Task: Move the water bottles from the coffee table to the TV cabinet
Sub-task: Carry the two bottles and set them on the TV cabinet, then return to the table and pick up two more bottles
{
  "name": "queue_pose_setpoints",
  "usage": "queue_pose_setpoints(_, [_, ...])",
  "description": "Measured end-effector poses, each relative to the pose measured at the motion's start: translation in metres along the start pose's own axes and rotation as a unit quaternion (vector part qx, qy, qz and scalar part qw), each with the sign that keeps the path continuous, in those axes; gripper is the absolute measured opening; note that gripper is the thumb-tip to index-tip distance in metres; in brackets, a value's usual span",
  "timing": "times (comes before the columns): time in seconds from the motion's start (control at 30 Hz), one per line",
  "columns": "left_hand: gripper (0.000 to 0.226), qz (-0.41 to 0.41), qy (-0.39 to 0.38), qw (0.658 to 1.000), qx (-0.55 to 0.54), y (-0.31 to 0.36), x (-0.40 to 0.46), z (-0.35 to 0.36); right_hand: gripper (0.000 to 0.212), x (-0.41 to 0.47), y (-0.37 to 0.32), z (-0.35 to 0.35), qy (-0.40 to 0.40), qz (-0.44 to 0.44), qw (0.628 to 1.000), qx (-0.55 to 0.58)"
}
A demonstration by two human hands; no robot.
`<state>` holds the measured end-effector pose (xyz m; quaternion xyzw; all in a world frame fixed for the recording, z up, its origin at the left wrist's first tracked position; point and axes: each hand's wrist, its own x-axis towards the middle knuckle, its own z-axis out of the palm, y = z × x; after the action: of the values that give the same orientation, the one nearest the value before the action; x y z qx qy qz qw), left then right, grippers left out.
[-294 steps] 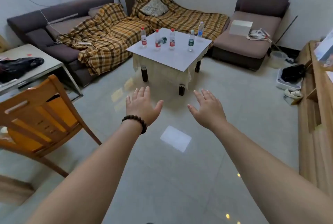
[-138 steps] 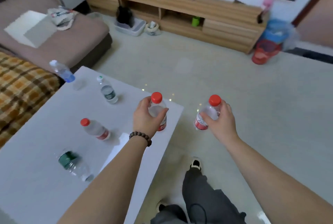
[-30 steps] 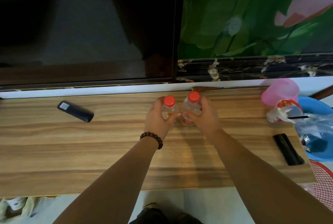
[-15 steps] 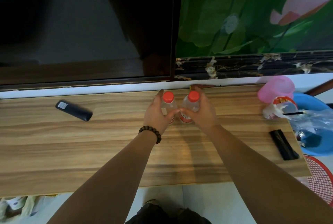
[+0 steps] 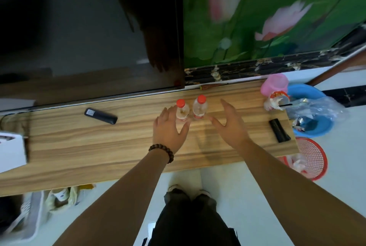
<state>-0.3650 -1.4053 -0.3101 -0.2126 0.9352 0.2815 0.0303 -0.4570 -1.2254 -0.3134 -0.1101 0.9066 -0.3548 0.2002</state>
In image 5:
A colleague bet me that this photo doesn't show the clear plastic bag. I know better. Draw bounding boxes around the clear plastic bag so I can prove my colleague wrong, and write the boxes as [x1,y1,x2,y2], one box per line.
[286,96,348,133]

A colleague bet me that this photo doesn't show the person's left forearm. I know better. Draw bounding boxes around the person's left forearm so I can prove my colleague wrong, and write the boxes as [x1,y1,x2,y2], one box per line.
[53,151,169,246]

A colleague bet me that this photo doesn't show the dark wooden bead bracelet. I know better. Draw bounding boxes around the dark wooden bead bracelet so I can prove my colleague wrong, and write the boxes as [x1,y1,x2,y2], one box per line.
[148,143,175,164]

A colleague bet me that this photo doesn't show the black marble trim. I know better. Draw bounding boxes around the black marble trim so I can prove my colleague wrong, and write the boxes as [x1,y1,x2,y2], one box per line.
[184,23,366,108]

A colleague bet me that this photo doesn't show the red cap bottle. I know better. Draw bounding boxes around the red cap bottle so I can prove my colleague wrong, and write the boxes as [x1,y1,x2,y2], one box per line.
[192,95,209,121]
[175,99,191,125]

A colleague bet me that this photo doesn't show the person's left hand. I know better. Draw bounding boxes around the person's left hand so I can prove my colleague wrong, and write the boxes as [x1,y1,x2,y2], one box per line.
[152,105,191,155]

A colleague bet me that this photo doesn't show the black remote control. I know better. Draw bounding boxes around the black remote control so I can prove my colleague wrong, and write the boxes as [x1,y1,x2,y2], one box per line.
[84,108,118,125]

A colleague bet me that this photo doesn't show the wooden TV cabinet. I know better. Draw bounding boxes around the wooden TV cabinet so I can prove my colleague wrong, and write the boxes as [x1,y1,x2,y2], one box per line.
[0,80,299,198]

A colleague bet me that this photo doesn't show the white plastic basket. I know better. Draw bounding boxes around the white plastic basket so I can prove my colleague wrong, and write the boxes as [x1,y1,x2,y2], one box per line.
[0,191,45,241]

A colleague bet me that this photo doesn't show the person's dark grey trousers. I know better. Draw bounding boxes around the person's dark grey trousers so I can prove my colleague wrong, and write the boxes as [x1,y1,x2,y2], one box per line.
[147,188,242,246]

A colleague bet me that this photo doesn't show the pink plastic cup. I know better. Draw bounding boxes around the pink plastic cup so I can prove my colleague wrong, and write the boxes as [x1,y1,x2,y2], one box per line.
[260,73,289,98]

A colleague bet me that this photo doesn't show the person's right forearm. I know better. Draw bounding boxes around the person's right forearm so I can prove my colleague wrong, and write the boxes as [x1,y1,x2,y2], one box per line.
[236,138,366,246]

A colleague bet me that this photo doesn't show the blue plastic basin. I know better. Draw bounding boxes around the blue plastic basin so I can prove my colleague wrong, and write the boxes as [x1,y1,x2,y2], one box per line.
[287,84,334,138]

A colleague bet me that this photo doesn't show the white paper cup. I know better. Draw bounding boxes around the white paper cup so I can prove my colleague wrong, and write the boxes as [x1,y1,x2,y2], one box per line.
[54,188,69,202]

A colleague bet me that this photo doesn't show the black television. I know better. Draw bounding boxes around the black television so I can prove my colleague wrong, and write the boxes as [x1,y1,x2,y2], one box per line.
[0,0,185,112]

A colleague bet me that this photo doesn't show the white crumpled tissue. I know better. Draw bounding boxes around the white crumpled tissue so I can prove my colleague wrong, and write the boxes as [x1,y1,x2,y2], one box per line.
[286,154,308,174]

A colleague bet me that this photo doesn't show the brown door frame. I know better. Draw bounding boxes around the brown door frame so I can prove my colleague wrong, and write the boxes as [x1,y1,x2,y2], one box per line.
[307,51,366,87]

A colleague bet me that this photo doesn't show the white and blue box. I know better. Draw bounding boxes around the white and blue box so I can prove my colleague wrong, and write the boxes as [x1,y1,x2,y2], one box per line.
[0,130,28,174]

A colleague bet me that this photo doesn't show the red plastic basket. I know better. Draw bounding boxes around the red plastic basket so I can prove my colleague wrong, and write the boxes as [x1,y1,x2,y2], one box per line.
[276,137,329,182]

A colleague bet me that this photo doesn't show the person's right hand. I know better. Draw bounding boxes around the person's right hand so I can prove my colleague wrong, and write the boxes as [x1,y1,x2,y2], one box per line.
[207,99,252,151]

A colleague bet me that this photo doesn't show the black rolled bag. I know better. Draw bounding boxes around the black rolled bag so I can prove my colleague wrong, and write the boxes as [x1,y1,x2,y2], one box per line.
[268,118,292,143]

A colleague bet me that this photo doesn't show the screwdriver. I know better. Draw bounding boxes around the screwdriver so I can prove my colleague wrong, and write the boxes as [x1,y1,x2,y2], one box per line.
[199,82,229,90]

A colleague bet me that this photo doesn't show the cream cloth bag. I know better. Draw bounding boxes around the cream cloth bag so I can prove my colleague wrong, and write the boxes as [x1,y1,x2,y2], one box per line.
[45,184,95,212]

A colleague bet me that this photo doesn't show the red rimmed paper cup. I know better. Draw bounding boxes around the red rimmed paper cup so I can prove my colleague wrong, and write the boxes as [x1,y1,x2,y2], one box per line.
[263,90,293,112]

